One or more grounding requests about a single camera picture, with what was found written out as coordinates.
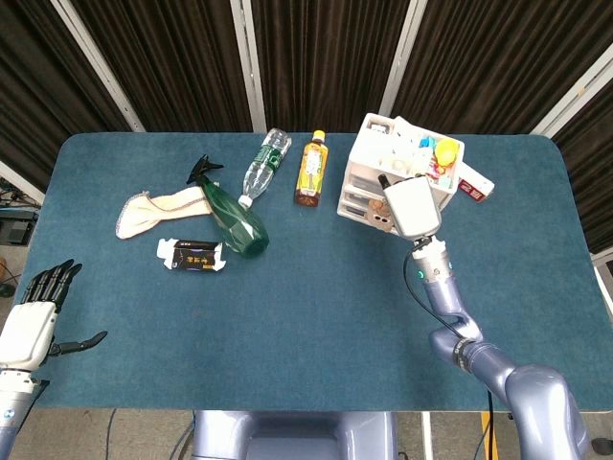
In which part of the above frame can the yellow round plastic toy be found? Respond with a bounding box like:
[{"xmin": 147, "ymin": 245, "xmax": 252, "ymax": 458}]
[{"xmin": 433, "ymin": 137, "xmax": 461, "ymax": 167}]

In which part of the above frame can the clear plastic water bottle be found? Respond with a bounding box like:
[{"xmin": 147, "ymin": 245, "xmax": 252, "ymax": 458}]
[{"xmin": 238, "ymin": 126, "xmax": 293, "ymax": 209}]

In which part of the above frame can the white drawer organizer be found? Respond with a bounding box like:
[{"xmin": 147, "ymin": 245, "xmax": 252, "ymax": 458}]
[{"xmin": 337, "ymin": 113, "xmax": 466, "ymax": 234}]

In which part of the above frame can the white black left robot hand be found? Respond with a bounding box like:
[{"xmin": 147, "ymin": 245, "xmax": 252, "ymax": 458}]
[{"xmin": 0, "ymin": 258, "xmax": 109, "ymax": 373}]

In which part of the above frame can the black snack packet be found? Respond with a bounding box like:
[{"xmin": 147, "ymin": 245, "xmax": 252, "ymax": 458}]
[{"xmin": 156, "ymin": 238, "xmax": 228, "ymax": 275}]

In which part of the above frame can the cream cloth rag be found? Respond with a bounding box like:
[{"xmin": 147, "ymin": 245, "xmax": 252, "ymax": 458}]
[{"xmin": 114, "ymin": 185, "xmax": 213, "ymax": 241}]

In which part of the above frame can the furry plush toy keychain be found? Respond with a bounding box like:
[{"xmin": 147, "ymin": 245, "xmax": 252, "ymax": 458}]
[{"xmin": 366, "ymin": 198, "xmax": 396, "ymax": 233}]

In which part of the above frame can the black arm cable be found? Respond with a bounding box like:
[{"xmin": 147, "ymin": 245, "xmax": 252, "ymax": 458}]
[{"xmin": 402, "ymin": 238, "xmax": 496, "ymax": 460}]

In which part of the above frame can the clear plastic drawer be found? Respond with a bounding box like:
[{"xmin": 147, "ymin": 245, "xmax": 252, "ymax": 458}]
[
  {"xmin": 347, "ymin": 172, "xmax": 385, "ymax": 194},
  {"xmin": 340, "ymin": 203, "xmax": 373, "ymax": 223},
  {"xmin": 343, "ymin": 189, "xmax": 389, "ymax": 209}
]

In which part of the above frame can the white frame post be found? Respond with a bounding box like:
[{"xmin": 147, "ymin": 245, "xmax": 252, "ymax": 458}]
[
  {"xmin": 529, "ymin": 46, "xmax": 613, "ymax": 138},
  {"xmin": 49, "ymin": 0, "xmax": 146, "ymax": 133},
  {"xmin": 229, "ymin": 0, "xmax": 268, "ymax": 133},
  {"xmin": 377, "ymin": 0, "xmax": 428, "ymax": 117}
]

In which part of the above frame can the dark brown curtain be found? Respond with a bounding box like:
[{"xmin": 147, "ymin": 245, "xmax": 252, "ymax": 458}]
[{"xmin": 0, "ymin": 0, "xmax": 613, "ymax": 255}]

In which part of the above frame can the yellow label tea bottle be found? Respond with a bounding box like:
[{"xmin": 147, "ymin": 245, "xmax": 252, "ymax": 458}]
[{"xmin": 293, "ymin": 129, "xmax": 331, "ymax": 209}]

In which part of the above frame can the white table leg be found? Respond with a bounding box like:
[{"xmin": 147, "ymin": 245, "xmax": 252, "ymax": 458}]
[{"xmin": 420, "ymin": 411, "xmax": 435, "ymax": 460}]

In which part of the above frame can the red white carton box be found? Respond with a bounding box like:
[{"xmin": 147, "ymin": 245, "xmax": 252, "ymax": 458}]
[{"xmin": 457, "ymin": 160, "xmax": 496, "ymax": 203}]

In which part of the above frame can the green transparent spray bottle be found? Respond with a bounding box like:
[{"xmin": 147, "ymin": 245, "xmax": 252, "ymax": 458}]
[{"xmin": 185, "ymin": 153, "xmax": 271, "ymax": 261}]

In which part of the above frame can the black electronic device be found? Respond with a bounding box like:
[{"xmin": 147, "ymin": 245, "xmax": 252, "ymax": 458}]
[{"xmin": 0, "ymin": 210, "xmax": 39, "ymax": 247}]

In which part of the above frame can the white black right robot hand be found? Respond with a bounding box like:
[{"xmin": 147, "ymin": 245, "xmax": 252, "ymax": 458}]
[{"xmin": 377, "ymin": 172, "xmax": 443, "ymax": 240}]

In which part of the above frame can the blue-grey robot torso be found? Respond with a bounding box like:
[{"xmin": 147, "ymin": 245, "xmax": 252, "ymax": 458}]
[{"xmin": 191, "ymin": 410, "xmax": 399, "ymax": 460}]

